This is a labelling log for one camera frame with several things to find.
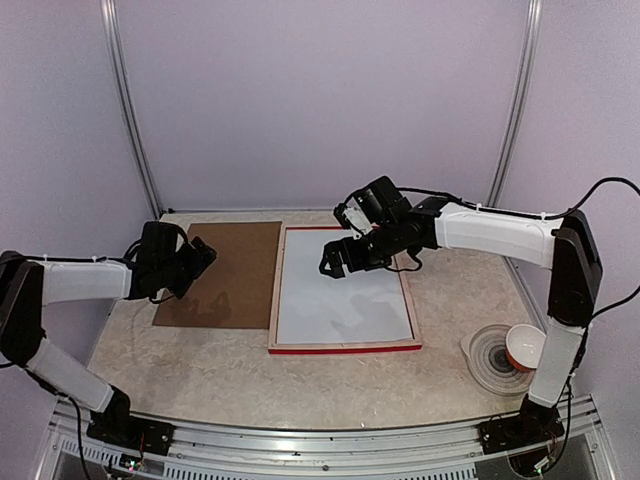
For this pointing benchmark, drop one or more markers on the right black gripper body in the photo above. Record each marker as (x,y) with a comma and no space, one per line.
(377,254)

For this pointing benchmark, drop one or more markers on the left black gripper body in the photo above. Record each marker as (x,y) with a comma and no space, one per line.
(174,276)

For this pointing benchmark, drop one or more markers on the brown backing board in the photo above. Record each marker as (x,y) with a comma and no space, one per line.
(236,291)

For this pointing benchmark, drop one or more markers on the cat and books photo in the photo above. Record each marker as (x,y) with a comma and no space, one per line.
(345,300)

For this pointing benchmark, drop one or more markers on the red wooden picture frame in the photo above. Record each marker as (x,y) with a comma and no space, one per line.
(345,347)

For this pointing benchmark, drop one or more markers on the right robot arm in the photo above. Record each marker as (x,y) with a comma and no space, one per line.
(383,223)

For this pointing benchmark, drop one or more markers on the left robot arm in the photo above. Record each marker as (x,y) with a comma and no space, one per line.
(34,285)

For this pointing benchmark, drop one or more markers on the clear glass plate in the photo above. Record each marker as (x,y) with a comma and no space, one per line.
(485,352)

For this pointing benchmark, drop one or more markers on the white orange bowl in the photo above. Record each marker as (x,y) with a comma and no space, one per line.
(524,344)

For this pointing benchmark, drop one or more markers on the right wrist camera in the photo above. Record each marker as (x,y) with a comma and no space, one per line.
(354,220)

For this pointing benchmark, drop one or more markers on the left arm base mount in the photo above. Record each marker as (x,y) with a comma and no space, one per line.
(143,435)

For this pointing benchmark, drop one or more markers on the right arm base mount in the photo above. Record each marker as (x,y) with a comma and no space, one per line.
(504,434)

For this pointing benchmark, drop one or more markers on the right aluminium post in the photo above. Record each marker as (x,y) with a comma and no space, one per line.
(518,101)

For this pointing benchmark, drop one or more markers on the aluminium post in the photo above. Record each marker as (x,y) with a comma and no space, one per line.
(518,101)
(115,48)

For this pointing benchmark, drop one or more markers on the left aluminium post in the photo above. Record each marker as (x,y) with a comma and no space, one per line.
(115,48)

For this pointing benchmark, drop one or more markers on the front aluminium rail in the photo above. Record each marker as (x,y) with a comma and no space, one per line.
(200,450)

